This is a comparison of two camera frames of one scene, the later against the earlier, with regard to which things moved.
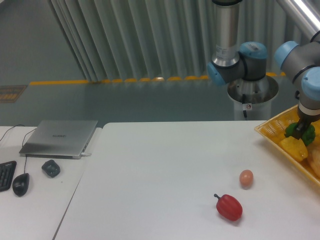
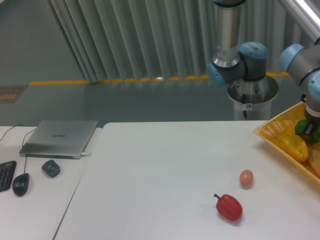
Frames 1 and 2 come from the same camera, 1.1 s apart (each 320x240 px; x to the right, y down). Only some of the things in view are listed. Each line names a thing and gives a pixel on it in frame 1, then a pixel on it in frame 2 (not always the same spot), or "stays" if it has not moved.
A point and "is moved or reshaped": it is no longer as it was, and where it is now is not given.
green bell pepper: (308, 137) is moved or reshaped
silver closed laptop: (58, 139) stays
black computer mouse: (20, 184) stays
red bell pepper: (229, 207) stays
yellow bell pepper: (296, 147) stays
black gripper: (305, 120) to (312, 124)
